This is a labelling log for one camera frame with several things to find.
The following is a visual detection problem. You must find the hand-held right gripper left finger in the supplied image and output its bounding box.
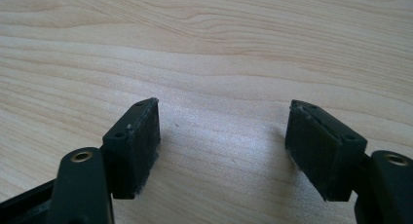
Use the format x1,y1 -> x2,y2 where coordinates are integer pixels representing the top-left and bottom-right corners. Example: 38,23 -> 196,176
101,96 -> 162,201

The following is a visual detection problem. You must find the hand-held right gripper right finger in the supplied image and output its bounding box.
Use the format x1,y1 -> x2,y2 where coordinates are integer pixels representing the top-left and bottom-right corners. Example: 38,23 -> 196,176
284,99 -> 368,203

